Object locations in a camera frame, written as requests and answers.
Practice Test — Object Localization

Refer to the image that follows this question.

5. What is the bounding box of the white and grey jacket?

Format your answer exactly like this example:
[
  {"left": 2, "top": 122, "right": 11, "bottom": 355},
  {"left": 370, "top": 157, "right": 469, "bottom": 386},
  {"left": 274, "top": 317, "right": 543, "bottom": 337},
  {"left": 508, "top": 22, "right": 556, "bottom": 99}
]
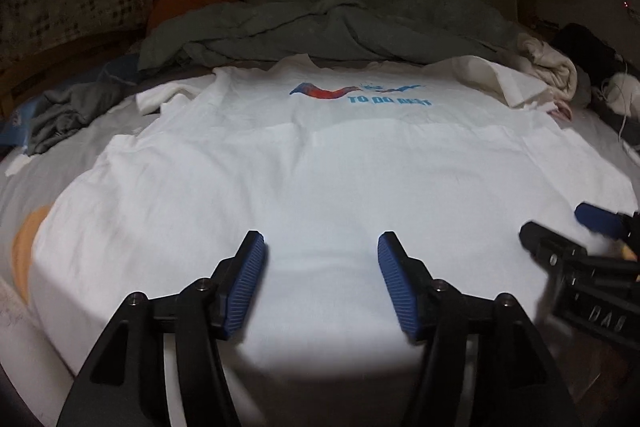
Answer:
[{"left": 602, "top": 72, "right": 640, "bottom": 119}]

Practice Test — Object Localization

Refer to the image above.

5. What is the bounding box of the cream folded garment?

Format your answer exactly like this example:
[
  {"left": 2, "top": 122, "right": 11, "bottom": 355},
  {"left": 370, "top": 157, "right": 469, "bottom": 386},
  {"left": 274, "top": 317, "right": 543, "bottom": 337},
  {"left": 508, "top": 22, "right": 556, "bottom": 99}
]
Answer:
[{"left": 514, "top": 32, "right": 578, "bottom": 102}]

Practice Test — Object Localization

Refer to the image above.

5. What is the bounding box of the white printed t-shirt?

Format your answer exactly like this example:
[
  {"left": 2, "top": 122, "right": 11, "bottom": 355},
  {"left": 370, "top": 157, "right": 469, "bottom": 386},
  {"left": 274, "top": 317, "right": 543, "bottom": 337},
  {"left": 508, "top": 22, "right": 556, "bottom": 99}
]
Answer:
[{"left": 29, "top": 56, "right": 638, "bottom": 375}]

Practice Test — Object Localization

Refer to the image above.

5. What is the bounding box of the black garment pile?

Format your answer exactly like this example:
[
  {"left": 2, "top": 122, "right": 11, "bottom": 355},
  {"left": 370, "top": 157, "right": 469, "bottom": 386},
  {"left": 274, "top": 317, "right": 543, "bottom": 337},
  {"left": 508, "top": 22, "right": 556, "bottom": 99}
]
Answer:
[{"left": 547, "top": 23, "right": 639, "bottom": 121}]

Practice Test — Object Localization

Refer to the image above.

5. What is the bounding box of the grey-green rumpled blanket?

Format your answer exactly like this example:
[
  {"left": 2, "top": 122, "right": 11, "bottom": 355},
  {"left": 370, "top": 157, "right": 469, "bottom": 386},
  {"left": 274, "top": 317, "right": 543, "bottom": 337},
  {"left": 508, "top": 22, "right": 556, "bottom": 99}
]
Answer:
[{"left": 138, "top": 0, "right": 521, "bottom": 72}]

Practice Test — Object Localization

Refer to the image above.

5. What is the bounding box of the grey bed sheet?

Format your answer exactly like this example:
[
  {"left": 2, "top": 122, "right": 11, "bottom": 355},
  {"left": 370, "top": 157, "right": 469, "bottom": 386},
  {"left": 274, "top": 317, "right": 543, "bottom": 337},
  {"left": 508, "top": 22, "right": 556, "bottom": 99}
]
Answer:
[{"left": 1, "top": 108, "right": 639, "bottom": 426}]

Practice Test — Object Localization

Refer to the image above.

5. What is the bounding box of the dark grey crumpled cloth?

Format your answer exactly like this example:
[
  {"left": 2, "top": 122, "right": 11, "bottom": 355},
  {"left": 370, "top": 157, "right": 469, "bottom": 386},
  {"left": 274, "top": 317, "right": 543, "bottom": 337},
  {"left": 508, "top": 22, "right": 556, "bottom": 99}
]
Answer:
[{"left": 26, "top": 75, "right": 140, "bottom": 156}]

